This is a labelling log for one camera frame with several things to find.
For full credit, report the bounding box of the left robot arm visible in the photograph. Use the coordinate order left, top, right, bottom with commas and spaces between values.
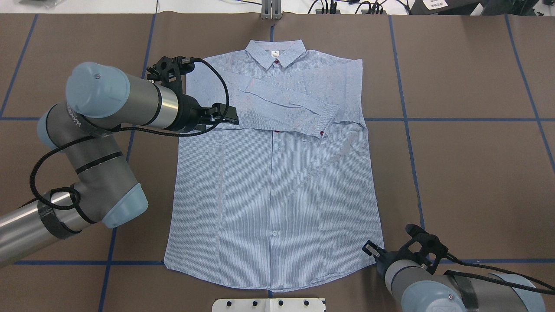
1, 56, 228, 267

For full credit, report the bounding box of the blue striped button-up shirt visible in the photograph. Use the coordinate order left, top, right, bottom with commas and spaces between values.
163, 41, 383, 292

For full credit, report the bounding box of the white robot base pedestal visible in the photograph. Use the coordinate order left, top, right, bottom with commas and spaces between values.
212, 298, 326, 312

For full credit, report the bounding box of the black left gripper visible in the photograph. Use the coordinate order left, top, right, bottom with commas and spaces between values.
175, 94, 238, 133

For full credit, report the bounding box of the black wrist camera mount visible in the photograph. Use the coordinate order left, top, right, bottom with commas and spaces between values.
145, 56, 195, 94
404, 224, 448, 273

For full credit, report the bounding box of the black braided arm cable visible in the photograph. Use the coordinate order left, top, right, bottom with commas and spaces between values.
29, 57, 230, 224

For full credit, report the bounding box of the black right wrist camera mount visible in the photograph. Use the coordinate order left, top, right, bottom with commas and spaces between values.
404, 224, 448, 273

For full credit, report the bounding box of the grey aluminium frame post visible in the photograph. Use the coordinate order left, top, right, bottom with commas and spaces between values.
261, 0, 283, 20

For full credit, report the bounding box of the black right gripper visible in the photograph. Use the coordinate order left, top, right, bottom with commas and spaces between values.
376, 246, 434, 278

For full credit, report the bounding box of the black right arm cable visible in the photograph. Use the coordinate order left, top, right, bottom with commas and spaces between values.
442, 253, 555, 296

